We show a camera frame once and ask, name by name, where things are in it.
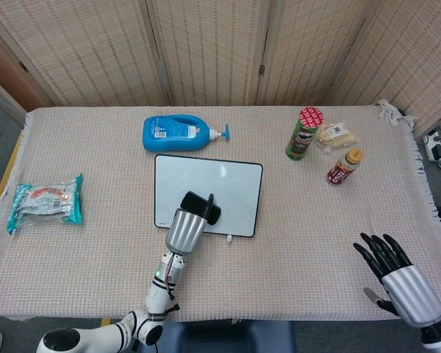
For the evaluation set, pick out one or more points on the clear bag of pale snacks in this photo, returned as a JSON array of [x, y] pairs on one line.
[[334, 139]]

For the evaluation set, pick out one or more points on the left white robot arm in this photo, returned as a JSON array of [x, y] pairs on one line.
[[158, 298]]

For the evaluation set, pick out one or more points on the white power strip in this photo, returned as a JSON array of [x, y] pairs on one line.
[[434, 147]]

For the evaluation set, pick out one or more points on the black whiteboard eraser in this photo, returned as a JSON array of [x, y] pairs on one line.
[[194, 204]]

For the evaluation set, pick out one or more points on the beige woven tablecloth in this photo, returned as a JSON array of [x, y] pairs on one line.
[[279, 264]]

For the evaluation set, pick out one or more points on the red Costa coffee bottle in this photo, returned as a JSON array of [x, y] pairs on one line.
[[343, 169]]

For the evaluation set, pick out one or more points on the woven folding screen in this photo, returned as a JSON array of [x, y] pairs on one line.
[[206, 51]]

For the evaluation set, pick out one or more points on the left silver and black robot hand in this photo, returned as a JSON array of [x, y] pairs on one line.
[[185, 231]]

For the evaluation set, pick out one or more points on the blue pump detergent bottle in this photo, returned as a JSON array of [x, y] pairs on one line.
[[172, 132]]

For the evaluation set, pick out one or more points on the right silver and black robot hand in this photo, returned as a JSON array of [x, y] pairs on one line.
[[411, 287]]

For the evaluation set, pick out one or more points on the teal and white snack package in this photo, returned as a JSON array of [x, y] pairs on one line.
[[47, 204]]

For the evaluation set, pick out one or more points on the green Pringles can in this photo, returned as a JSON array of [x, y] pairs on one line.
[[300, 139]]

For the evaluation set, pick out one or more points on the white board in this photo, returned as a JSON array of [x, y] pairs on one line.
[[228, 184]]

